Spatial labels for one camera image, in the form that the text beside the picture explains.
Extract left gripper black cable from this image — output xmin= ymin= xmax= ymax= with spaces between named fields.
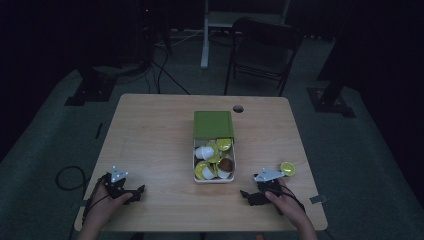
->
xmin=81 ymin=176 xmax=112 ymax=225

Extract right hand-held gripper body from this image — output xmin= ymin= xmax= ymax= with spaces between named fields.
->
xmin=252 ymin=167 xmax=287 ymax=207

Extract person's left hand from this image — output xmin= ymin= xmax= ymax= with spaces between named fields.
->
xmin=81 ymin=177 xmax=134 ymax=226

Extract white floor cable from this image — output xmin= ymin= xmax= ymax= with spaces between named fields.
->
xmin=155 ymin=29 xmax=205 ymax=48

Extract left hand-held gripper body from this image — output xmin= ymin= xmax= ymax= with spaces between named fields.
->
xmin=102 ymin=165 xmax=136 ymax=202

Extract person's right hand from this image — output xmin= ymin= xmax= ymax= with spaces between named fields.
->
xmin=264 ymin=177 xmax=307 ymax=222

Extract white desk frame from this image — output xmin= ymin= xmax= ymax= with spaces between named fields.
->
xmin=200 ymin=0 xmax=292 ymax=70

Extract green box with food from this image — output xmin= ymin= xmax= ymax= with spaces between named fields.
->
xmin=192 ymin=136 xmax=237 ymax=184

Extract black folding chair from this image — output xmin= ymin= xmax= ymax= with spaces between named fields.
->
xmin=223 ymin=16 xmax=305 ymax=98

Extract black stand base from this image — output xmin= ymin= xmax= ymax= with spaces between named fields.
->
xmin=64 ymin=65 xmax=118 ymax=108
xmin=306 ymin=29 xmax=357 ymax=119

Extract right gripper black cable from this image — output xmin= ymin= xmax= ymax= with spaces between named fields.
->
xmin=279 ymin=183 xmax=307 ymax=215

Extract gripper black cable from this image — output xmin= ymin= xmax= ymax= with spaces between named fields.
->
xmin=81 ymin=176 xmax=112 ymax=225
xmin=279 ymin=183 xmax=307 ymax=215

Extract white coffee capsule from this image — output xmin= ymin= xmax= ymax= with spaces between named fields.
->
xmin=194 ymin=145 xmax=215 ymax=161

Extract black cable loop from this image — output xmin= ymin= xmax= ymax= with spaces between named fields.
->
xmin=54 ymin=165 xmax=90 ymax=192

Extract black floor cables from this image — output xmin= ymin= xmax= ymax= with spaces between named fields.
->
xmin=145 ymin=43 xmax=192 ymax=96

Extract brown-lid coffee capsule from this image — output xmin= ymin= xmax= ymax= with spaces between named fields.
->
xmin=216 ymin=157 xmax=235 ymax=180

